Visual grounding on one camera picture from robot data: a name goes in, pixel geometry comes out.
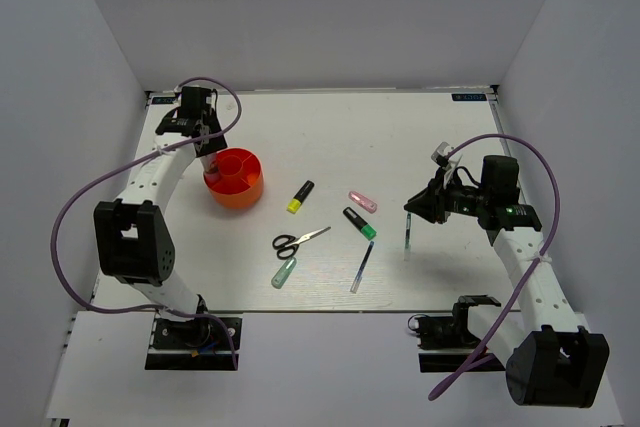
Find blue clear pen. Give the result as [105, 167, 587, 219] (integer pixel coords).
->
[350, 241, 375, 294]

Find green cap black highlighter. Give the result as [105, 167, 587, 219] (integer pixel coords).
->
[343, 207, 377, 241]

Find pink translucent correction tape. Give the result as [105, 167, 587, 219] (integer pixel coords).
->
[348, 191, 378, 213]

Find orange round organizer container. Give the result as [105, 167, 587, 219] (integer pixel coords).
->
[203, 148, 264, 210]

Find black handled scissors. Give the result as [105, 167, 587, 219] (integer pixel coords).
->
[272, 226, 331, 260]

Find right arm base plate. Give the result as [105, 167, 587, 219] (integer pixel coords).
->
[407, 295, 501, 373]

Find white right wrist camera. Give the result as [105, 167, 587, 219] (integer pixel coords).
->
[431, 142, 462, 186]

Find yellow cap black highlighter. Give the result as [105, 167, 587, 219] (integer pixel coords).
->
[287, 180, 315, 214]

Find blue table label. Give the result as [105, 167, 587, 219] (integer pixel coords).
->
[451, 93, 487, 102]
[151, 96, 178, 105]

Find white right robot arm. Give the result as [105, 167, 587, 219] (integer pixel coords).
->
[404, 155, 610, 408]

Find left blue table label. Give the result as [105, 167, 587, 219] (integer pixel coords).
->
[151, 96, 178, 105]

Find green clear pen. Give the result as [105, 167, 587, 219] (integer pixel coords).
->
[403, 213, 412, 262]

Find right blue table label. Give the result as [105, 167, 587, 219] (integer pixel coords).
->
[451, 93, 487, 102]

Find pink eraser block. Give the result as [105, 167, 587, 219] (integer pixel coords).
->
[201, 154, 219, 180]

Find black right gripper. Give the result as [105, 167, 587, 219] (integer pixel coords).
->
[404, 166, 490, 224]

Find green translucent correction tape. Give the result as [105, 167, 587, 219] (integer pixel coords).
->
[271, 257, 297, 289]

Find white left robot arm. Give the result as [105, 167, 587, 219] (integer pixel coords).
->
[93, 86, 227, 346]

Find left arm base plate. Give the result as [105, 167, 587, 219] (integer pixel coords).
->
[144, 316, 242, 372]

